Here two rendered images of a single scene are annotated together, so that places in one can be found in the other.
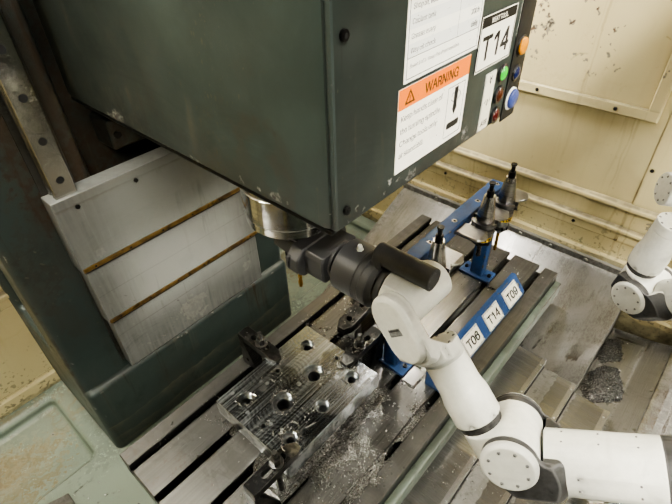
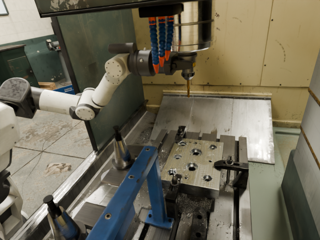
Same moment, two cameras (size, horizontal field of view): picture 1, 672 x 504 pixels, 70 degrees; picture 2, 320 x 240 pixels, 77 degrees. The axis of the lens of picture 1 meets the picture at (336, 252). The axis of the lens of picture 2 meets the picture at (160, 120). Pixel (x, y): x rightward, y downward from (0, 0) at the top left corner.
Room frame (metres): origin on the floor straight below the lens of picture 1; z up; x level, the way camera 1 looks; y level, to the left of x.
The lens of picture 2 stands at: (1.23, -0.27, 1.58)
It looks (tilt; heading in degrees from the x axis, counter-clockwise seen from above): 29 degrees down; 159
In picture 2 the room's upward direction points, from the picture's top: 6 degrees counter-clockwise
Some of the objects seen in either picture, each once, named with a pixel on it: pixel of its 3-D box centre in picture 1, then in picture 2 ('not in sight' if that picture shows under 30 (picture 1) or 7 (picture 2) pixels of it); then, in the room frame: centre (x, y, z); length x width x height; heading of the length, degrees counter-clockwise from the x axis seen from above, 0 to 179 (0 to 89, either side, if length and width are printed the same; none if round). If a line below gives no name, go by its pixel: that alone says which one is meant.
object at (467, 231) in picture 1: (472, 233); (88, 214); (0.90, -0.33, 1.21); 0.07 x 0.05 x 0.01; 47
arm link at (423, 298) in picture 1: (401, 281); (125, 60); (0.52, -0.10, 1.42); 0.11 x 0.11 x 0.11; 47
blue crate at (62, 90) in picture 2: not in sight; (64, 94); (-3.43, -0.61, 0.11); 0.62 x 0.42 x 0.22; 106
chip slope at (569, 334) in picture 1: (449, 300); not in sight; (1.13, -0.38, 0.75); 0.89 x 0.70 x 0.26; 47
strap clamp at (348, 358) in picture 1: (361, 352); (175, 191); (0.75, -0.05, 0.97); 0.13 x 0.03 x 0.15; 137
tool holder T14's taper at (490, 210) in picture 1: (487, 207); (62, 225); (0.94, -0.36, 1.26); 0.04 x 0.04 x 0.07
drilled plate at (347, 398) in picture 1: (299, 393); (194, 163); (0.65, 0.09, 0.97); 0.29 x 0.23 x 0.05; 137
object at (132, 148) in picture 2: not in sight; (132, 150); (0.74, -0.18, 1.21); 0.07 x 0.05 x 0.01; 47
